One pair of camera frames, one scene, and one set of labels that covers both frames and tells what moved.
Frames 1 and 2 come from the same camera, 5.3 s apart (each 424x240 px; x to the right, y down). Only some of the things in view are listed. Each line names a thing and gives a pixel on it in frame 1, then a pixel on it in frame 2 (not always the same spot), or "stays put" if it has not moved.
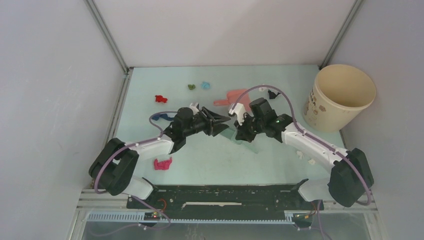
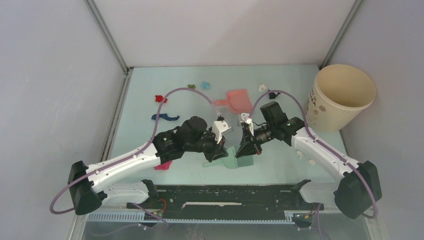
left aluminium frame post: [107, 36] stays put
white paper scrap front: [300, 154] stays put
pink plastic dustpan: [233, 96] stays put
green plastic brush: [230, 133] -> [230, 161]
